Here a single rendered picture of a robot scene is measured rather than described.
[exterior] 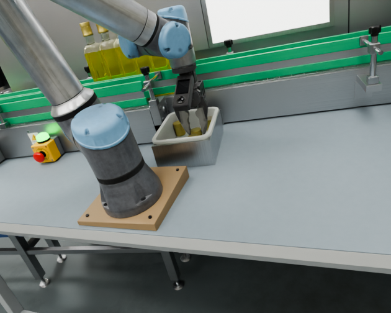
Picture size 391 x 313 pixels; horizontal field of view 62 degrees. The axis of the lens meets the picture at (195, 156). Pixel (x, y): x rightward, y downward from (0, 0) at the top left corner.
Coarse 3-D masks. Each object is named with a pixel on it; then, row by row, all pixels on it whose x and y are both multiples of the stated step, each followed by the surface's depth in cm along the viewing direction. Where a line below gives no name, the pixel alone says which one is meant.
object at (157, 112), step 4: (160, 96) 112; (164, 96) 112; (160, 100) 108; (164, 100) 111; (160, 104) 107; (164, 104) 111; (152, 108) 105; (156, 108) 105; (160, 108) 106; (164, 108) 109; (152, 112) 106; (156, 112) 105; (160, 112) 106; (164, 112) 109; (168, 112) 113; (152, 116) 106; (156, 116) 106; (160, 116) 106; (164, 116) 110; (156, 120) 107; (160, 120) 107; (156, 124) 108; (160, 124) 107
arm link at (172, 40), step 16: (64, 0) 58; (80, 0) 58; (96, 0) 59; (112, 0) 61; (128, 0) 63; (96, 16) 61; (112, 16) 62; (128, 16) 63; (144, 16) 65; (160, 16) 70; (128, 32) 65; (144, 32) 66; (160, 32) 67; (176, 32) 68; (144, 48) 76; (160, 48) 69; (176, 48) 69
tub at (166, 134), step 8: (192, 112) 106; (208, 112) 105; (216, 112) 100; (168, 120) 104; (176, 120) 108; (192, 120) 107; (160, 128) 98; (168, 128) 103; (192, 128) 109; (160, 136) 96; (168, 136) 102; (176, 136) 108; (184, 136) 107; (200, 136) 87; (208, 136) 87; (160, 144) 91
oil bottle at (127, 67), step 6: (114, 42) 110; (114, 48) 110; (120, 48) 110; (120, 54) 111; (120, 60) 112; (126, 60) 112; (132, 60) 112; (120, 66) 113; (126, 66) 113; (132, 66) 112; (126, 72) 114; (132, 72) 113
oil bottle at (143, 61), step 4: (144, 56) 110; (136, 60) 111; (140, 60) 111; (144, 60) 111; (148, 60) 111; (136, 64) 112; (140, 64) 111; (144, 64) 111; (148, 64) 111; (136, 68) 113; (140, 72) 113
